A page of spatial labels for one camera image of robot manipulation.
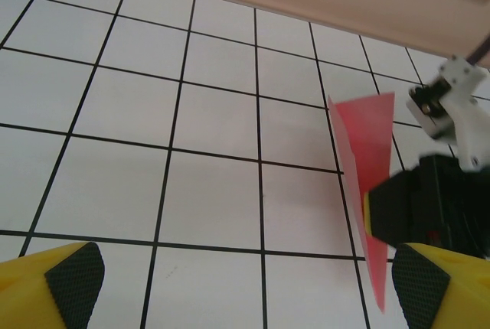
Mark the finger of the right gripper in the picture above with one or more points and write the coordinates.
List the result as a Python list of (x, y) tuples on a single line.
[(394, 210)]

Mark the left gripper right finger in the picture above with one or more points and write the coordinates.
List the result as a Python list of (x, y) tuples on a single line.
[(440, 294)]

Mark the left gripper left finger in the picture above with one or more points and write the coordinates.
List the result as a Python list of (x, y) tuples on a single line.
[(38, 294)]

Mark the pink paper sheet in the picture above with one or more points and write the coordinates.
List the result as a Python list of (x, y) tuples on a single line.
[(367, 141)]

